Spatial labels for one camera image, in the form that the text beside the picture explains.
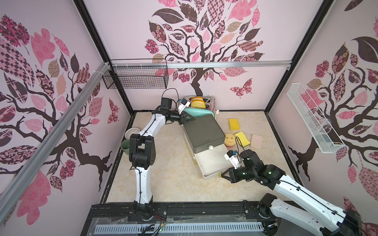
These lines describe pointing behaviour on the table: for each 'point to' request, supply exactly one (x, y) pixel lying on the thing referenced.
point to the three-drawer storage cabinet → (205, 140)
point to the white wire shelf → (313, 120)
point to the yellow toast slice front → (198, 104)
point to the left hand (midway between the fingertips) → (191, 120)
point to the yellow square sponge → (234, 124)
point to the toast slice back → (197, 98)
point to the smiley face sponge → (230, 140)
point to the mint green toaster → (210, 106)
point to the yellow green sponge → (243, 140)
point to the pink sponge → (256, 141)
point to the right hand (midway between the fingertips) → (222, 178)
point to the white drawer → (213, 162)
